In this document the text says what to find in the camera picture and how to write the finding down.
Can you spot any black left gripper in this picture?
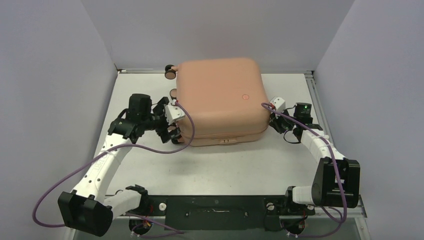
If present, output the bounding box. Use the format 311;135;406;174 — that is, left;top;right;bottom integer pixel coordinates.
141;98;180;143

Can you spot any pink hard-shell suitcase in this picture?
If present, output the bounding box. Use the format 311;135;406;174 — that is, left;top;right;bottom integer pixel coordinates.
164;57;270;147

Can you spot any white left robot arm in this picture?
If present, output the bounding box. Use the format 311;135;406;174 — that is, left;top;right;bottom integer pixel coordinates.
57;93;192;237

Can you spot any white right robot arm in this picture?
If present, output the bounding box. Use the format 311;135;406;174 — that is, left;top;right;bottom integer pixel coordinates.
262;102;361;218

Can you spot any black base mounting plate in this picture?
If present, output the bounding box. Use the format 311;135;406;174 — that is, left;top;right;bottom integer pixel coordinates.
129;195;316;231

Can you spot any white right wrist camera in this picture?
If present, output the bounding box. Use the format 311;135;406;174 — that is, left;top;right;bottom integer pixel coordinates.
269;96;286;113

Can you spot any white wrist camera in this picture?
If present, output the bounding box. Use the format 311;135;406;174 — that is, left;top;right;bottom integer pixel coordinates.
164;102;186;125
269;96;286;113

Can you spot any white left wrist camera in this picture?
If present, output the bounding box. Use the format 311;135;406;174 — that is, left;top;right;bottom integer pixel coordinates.
164;102;186;125

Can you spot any aluminium front rail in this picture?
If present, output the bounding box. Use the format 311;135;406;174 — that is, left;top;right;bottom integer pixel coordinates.
68;195;368;220

